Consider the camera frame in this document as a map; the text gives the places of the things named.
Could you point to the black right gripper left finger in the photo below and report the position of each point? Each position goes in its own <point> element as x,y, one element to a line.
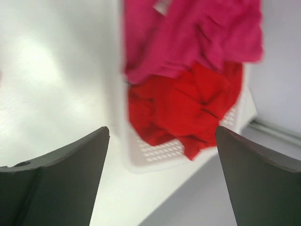
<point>55,189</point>

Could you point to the white perforated plastic basket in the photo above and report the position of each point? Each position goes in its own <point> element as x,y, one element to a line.
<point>147,158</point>

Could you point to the pink t shirt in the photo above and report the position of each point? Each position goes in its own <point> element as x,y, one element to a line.
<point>164,37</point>

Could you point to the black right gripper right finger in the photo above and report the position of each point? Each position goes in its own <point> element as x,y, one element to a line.
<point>264,185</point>

